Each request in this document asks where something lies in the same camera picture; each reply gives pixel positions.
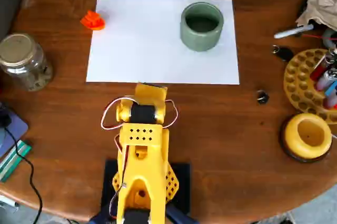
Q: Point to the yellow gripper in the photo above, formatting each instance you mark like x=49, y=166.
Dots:
x=152, y=91

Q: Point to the orange boat-shaped object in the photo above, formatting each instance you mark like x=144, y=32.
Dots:
x=93, y=20

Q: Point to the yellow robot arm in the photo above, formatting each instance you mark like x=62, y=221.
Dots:
x=139, y=176

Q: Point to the yellow perforated robot base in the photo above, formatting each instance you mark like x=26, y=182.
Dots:
x=173, y=181

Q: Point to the green cup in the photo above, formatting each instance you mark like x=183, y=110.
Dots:
x=200, y=42

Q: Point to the white object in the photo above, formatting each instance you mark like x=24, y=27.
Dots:
x=8, y=204

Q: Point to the white paper sheet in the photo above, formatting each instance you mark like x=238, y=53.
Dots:
x=147, y=55

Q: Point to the black base mat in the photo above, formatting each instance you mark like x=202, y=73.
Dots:
x=184, y=181

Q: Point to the blue clamp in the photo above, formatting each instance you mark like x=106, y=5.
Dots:
x=181, y=217
x=101, y=217

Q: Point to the glass jar with gold lid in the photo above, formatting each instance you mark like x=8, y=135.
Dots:
x=23, y=63

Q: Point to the purple notebook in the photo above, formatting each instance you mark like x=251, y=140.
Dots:
x=18, y=129

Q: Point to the dark brown coaster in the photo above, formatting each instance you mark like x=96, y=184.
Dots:
x=282, y=142

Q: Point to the black key fob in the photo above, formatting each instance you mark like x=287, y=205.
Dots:
x=285, y=54

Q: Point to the yellow round holed tray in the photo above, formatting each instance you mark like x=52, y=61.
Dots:
x=297, y=81

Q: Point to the black device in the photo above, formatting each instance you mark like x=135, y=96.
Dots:
x=4, y=118

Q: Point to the white marker pen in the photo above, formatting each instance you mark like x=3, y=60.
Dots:
x=289, y=32

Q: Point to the red lighter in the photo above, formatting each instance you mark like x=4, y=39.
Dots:
x=317, y=71

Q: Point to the pink silver lighter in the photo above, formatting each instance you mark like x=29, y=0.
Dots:
x=325, y=80

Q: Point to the blue lighter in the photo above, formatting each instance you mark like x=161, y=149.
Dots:
x=331, y=89

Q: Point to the crumpled brown paper bag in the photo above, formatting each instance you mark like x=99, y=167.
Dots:
x=323, y=0

